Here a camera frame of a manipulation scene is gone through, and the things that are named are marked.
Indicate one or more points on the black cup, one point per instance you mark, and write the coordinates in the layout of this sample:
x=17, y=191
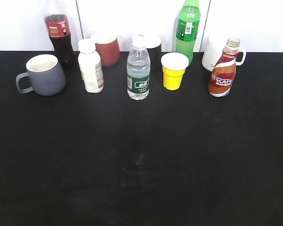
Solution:
x=153, y=46

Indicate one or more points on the clear water bottle green label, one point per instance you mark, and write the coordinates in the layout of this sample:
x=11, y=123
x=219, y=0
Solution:
x=138, y=69

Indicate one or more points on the white plastic milk bottle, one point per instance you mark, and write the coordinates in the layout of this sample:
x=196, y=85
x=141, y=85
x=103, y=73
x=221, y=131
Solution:
x=90, y=66

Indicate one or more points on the white ceramic mug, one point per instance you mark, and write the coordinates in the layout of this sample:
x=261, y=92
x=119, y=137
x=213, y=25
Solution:
x=213, y=52

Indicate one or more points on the yellow paper cup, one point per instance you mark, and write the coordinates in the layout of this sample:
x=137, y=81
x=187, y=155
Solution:
x=173, y=66

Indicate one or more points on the dark red cup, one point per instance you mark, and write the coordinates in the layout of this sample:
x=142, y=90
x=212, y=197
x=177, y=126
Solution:
x=107, y=46

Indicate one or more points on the Nescafe coffee bottle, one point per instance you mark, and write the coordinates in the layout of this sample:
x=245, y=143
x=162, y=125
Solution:
x=224, y=71

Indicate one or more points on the grey ceramic mug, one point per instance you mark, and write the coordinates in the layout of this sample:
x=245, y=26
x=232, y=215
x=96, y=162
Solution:
x=45, y=75

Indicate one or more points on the cola bottle red label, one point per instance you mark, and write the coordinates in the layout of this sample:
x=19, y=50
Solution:
x=55, y=18

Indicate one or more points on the green sprite bottle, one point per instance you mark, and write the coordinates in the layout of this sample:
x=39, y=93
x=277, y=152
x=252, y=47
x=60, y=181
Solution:
x=187, y=28

